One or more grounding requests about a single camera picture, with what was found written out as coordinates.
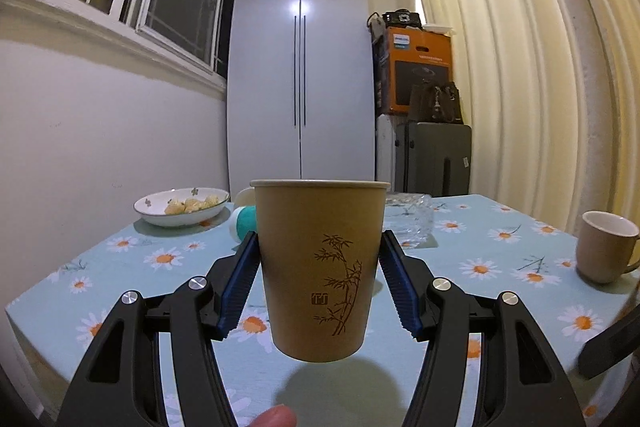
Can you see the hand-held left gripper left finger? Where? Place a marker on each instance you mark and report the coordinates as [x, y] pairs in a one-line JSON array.
[[239, 287]]

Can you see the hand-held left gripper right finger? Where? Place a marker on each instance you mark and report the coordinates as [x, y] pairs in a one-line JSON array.
[[400, 287]]

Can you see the brown paper cup bamboo print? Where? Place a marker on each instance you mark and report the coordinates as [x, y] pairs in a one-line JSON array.
[[300, 267]]

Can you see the person's left hand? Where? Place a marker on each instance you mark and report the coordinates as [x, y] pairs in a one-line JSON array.
[[274, 418]]

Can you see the white round lid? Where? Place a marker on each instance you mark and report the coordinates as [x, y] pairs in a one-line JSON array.
[[245, 198]]

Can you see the yellow food pieces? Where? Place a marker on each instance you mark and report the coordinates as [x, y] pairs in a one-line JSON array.
[[192, 204]]

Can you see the daisy print tablecloth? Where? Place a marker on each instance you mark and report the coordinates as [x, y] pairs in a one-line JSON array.
[[500, 277]]

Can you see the white bowl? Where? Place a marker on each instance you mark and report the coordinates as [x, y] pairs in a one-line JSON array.
[[155, 212]]

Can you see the grey suitcase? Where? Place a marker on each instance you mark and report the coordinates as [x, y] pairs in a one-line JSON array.
[[425, 157]]

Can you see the white appliance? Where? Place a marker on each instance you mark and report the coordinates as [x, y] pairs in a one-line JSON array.
[[385, 147]]

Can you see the black handbag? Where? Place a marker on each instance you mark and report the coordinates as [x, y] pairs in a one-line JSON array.
[[435, 104]]

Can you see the orange cardboard box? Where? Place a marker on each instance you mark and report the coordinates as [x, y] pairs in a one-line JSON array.
[[400, 92]]

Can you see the beige mug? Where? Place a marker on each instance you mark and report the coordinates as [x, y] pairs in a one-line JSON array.
[[600, 252]]

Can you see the white wardrobe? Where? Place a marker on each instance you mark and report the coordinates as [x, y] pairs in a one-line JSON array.
[[265, 82]]

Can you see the black chair backrest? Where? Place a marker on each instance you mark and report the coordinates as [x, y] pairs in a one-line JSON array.
[[612, 347]]

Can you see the cream curtain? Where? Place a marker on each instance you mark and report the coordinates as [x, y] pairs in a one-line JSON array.
[[525, 57]]

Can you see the black camera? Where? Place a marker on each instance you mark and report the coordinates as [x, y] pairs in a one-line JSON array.
[[401, 18]]

